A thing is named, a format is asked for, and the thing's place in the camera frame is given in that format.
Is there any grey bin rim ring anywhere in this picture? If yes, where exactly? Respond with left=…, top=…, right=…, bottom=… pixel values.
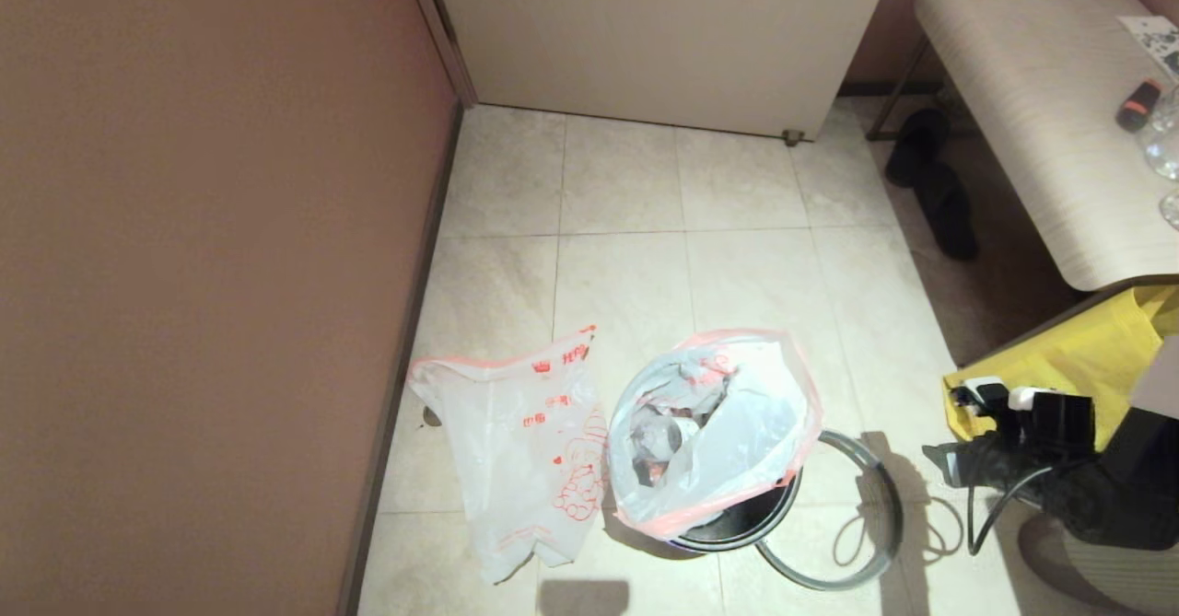
left=755, top=430, right=905, bottom=593

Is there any white trash bag with rubbish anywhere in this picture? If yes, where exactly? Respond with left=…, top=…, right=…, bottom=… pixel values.
left=606, top=329, right=824, bottom=541

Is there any white red-printed bag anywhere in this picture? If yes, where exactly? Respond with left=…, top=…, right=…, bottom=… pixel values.
left=408, top=325, right=609, bottom=586

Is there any yellow fabric bag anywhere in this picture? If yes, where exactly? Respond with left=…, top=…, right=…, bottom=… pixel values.
left=941, top=285, right=1179, bottom=456

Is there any black round trash bin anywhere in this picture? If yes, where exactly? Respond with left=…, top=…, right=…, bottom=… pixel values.
left=668, top=467, right=804, bottom=555

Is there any black slipper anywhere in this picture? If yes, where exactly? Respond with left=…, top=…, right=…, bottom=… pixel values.
left=884, top=108, right=952, bottom=189
left=914, top=163, right=980, bottom=262

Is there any beige wood-grain bench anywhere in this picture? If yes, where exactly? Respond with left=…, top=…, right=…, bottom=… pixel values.
left=866, top=0, right=1179, bottom=293

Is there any black remote with red button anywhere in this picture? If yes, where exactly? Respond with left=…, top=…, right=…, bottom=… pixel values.
left=1114, top=78, right=1163, bottom=134

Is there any printed paper card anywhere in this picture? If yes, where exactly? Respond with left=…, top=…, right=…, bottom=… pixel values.
left=1115, top=16, right=1179, bottom=81

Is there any white door panel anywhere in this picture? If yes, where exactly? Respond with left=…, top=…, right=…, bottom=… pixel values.
left=401, top=0, right=900, bottom=143

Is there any dark baseboard strip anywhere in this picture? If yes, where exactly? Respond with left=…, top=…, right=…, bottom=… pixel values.
left=336, top=100, right=467, bottom=616

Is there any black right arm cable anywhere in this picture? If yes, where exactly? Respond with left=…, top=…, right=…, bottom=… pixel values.
left=964, top=464, right=1060, bottom=557

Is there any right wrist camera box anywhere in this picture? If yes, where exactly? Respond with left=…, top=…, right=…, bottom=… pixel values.
left=949, top=377, right=1012, bottom=417

